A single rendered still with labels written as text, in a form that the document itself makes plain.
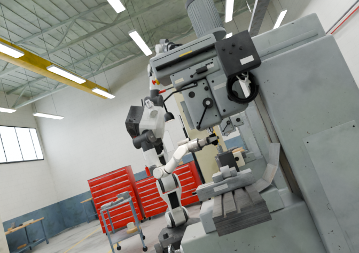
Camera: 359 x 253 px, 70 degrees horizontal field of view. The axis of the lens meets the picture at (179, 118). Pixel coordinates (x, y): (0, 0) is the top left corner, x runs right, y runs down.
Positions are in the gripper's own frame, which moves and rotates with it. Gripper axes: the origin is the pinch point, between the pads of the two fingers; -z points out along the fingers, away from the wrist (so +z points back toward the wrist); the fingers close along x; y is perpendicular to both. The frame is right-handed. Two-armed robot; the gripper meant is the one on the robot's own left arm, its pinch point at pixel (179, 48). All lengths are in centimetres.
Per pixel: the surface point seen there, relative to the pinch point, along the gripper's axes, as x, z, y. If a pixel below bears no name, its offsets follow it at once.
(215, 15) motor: -21.1, -16.4, 19.4
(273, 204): -6, -81, -90
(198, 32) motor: -10.8, -10.2, 9.6
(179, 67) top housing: 10.6, -16.3, -11.5
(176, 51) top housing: 9.4, -11.2, -0.9
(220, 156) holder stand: -18, -20, -86
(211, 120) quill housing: 3, -38, -45
